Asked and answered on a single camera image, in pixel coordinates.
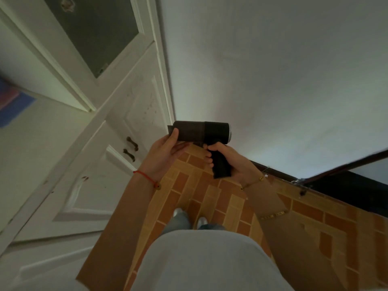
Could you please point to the person's left hand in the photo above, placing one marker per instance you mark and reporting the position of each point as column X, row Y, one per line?
column 159, row 159

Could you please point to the person's right hand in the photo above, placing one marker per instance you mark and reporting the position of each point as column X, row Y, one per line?
column 235, row 166

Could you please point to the person's left thumb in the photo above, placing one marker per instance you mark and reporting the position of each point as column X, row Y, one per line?
column 174, row 137

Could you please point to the person's right fingers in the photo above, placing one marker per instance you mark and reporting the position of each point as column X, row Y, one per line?
column 209, row 157

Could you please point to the dark handheld hair dryer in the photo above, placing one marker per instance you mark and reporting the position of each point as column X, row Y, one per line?
column 197, row 130

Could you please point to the person's right forearm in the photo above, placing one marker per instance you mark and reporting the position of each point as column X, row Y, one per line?
column 291, row 248

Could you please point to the person's left forearm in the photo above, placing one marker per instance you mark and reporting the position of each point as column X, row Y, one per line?
column 121, row 227

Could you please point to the white panelled cabinet door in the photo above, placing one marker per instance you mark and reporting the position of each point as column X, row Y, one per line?
column 142, row 109
column 88, row 196

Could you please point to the person's left white shoe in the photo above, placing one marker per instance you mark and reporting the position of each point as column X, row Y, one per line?
column 178, row 212

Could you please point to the person's white shoe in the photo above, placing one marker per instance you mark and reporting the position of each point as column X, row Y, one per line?
column 178, row 212
column 202, row 221

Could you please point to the person's right white shoe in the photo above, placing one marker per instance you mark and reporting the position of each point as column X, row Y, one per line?
column 202, row 221

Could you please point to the blue jeans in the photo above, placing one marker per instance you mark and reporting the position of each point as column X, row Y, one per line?
column 178, row 224

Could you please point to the light grey shirt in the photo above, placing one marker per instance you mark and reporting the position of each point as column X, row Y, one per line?
column 206, row 263

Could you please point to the white cabinet door with glass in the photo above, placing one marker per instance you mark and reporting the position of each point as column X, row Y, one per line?
column 91, row 36

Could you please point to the dark skirting board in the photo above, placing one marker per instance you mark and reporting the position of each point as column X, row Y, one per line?
column 348, row 190

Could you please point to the blue and pink cloth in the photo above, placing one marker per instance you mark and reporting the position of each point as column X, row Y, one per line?
column 13, row 106

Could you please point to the dark wooden rail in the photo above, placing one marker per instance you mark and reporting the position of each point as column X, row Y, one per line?
column 342, row 168

